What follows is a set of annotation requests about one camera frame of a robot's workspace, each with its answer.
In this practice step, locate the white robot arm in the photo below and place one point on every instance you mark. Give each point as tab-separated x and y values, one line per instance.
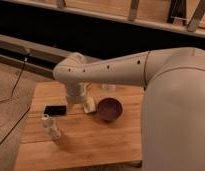
173	106

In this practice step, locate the dark ceramic bowl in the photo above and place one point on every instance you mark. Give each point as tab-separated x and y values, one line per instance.
109	109

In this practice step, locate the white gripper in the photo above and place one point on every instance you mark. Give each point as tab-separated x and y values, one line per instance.
76	93

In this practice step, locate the white sponge block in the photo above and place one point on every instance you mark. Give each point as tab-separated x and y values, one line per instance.
89	105

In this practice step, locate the black rectangular phone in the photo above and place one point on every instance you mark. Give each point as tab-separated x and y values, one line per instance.
55	110

